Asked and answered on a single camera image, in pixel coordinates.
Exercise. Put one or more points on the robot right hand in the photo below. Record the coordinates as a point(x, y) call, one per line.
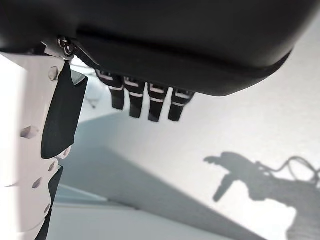
point(162, 30)

